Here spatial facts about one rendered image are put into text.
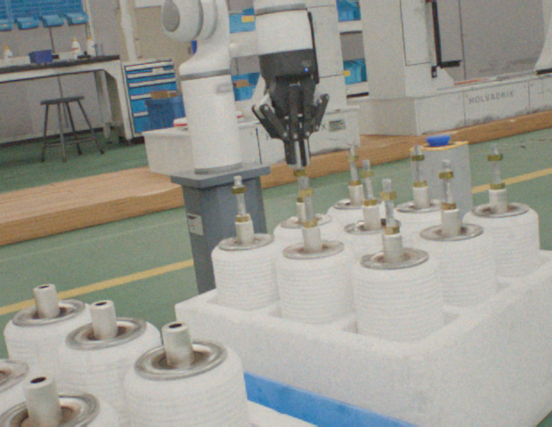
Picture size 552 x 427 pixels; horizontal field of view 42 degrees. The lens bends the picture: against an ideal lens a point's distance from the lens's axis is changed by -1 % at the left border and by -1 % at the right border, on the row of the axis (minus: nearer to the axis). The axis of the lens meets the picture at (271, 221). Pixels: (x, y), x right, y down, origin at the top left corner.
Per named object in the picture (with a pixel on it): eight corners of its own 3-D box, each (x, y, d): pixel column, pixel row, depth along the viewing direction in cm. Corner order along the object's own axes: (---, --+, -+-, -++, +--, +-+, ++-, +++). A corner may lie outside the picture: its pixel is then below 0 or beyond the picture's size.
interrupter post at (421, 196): (414, 208, 105) (412, 186, 105) (431, 206, 105) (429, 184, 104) (413, 212, 103) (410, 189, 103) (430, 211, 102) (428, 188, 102)
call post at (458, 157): (424, 328, 126) (408, 150, 120) (446, 316, 131) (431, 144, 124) (460, 335, 121) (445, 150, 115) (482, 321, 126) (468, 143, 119)
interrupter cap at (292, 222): (291, 219, 109) (290, 214, 109) (339, 217, 106) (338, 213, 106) (271, 231, 102) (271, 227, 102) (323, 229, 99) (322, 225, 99)
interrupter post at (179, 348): (161, 366, 59) (154, 327, 58) (184, 356, 60) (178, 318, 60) (178, 372, 57) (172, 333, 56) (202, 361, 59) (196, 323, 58)
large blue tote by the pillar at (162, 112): (150, 147, 569) (142, 100, 562) (196, 139, 591) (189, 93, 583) (178, 149, 528) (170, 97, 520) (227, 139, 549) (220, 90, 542)
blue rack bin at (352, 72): (299, 90, 668) (296, 67, 664) (334, 84, 685) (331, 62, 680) (328, 88, 624) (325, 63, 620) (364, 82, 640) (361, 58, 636)
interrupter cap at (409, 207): (399, 205, 109) (398, 201, 108) (450, 202, 106) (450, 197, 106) (393, 217, 102) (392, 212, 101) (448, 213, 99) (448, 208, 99)
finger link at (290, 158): (288, 127, 102) (291, 163, 103) (271, 130, 100) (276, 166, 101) (295, 127, 101) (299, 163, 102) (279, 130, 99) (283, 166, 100)
